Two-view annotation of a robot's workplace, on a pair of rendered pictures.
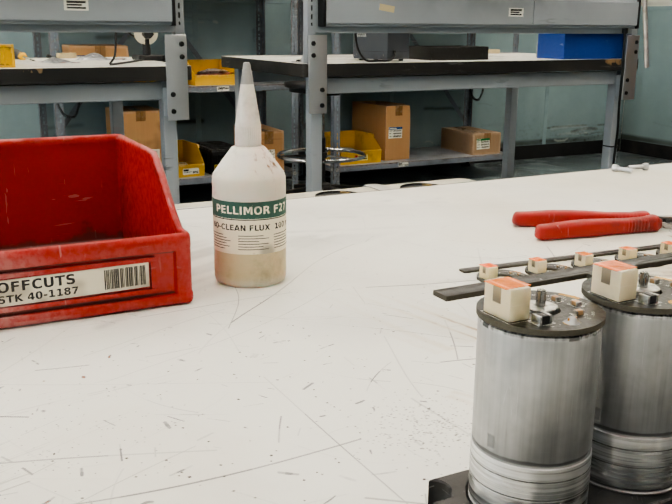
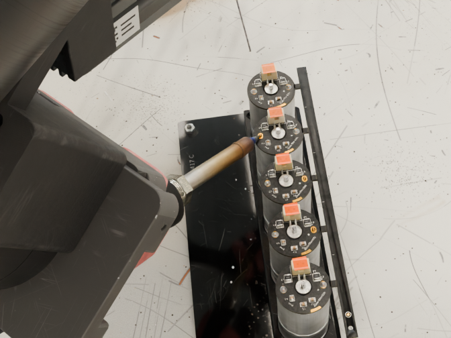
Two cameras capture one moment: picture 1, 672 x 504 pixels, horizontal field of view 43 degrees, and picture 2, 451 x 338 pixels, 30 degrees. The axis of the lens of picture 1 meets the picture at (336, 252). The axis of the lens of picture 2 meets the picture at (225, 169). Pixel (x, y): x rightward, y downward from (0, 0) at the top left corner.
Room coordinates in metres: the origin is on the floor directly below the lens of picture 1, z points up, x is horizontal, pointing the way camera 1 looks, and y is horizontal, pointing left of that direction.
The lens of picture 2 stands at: (0.26, -0.28, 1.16)
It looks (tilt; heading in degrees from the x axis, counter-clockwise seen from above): 58 degrees down; 119
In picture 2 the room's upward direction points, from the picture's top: 8 degrees counter-clockwise
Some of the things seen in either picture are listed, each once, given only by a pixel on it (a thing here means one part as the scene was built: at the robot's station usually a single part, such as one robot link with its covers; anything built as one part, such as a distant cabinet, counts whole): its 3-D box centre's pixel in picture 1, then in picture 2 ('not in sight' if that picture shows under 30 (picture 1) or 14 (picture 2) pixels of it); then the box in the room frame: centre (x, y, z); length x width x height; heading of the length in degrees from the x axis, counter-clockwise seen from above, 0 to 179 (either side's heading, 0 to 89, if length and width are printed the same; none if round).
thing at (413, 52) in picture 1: (447, 52); not in sight; (3.10, -0.39, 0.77); 0.24 x 0.16 x 0.04; 117
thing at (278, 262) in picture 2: not in sight; (294, 255); (0.20, -0.11, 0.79); 0.02 x 0.02 x 0.05
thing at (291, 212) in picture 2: not in sight; (292, 214); (0.20, -0.11, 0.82); 0.01 x 0.01 x 0.01; 28
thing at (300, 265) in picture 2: not in sight; (301, 268); (0.21, -0.13, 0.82); 0.01 x 0.01 x 0.01; 28
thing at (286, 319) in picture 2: not in sight; (303, 308); (0.21, -0.14, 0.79); 0.02 x 0.02 x 0.05
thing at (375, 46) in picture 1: (381, 45); not in sight; (2.94, -0.14, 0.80); 0.15 x 0.12 x 0.10; 47
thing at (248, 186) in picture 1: (248, 173); not in sight; (0.39, 0.04, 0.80); 0.03 x 0.03 x 0.10
